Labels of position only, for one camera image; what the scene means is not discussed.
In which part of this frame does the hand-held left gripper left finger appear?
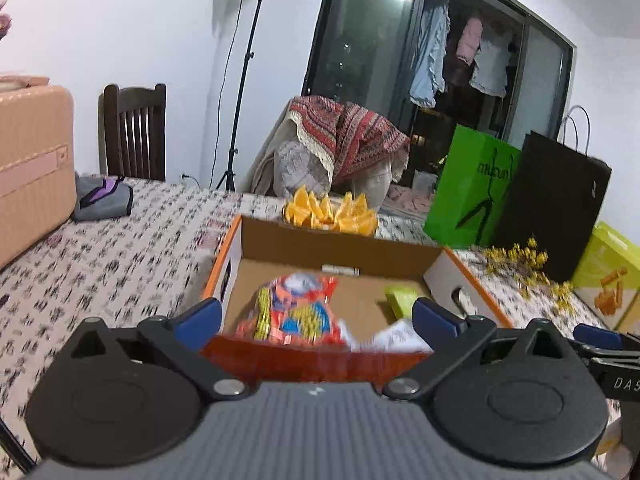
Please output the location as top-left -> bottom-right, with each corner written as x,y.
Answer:
62,297 -> 251,401

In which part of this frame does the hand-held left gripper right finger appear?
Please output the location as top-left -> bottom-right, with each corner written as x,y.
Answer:
382,297 -> 576,401

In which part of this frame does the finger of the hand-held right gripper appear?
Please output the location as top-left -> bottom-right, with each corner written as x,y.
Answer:
573,323 -> 640,350
582,346 -> 640,365

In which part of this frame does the small green snack packet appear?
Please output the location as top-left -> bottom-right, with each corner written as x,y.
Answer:
384,285 -> 427,322

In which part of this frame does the white snack packet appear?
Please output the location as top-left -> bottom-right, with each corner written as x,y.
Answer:
350,319 -> 434,354

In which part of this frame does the red orange snack packet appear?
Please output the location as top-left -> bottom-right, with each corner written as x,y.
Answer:
235,272 -> 352,350

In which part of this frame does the orange cardboard box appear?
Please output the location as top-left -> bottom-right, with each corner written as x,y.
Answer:
200,214 -> 516,385

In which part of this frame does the yellow-green gift box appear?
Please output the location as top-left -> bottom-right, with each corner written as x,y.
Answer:
570,221 -> 640,334

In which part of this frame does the yellow flower branch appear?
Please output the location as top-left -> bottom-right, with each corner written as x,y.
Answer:
472,237 -> 577,318

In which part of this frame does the black paper bag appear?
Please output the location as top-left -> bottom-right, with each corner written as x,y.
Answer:
492,105 -> 613,283

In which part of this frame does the green paper bag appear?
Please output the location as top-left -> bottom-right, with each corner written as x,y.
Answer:
424,124 -> 523,250

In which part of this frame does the grey purple pouch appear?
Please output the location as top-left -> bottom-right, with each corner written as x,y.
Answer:
72,172 -> 135,223

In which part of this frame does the beige covered armchair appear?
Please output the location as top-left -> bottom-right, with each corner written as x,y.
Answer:
247,105 -> 407,211

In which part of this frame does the dark wooden chair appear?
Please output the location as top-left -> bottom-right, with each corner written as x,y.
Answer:
98,83 -> 167,182

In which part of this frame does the pink hard-shell suitcase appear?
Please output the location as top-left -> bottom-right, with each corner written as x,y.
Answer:
0,76 -> 78,269

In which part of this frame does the hanging white garment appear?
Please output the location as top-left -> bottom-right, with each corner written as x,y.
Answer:
470,30 -> 517,99

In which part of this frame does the hanging blue garment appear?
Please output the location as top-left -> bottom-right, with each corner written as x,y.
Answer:
409,2 -> 451,109

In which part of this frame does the dark glass sliding door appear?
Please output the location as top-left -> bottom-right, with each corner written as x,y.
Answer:
302,0 -> 576,202

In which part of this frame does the hanging pink garment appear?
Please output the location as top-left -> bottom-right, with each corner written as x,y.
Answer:
454,16 -> 484,67

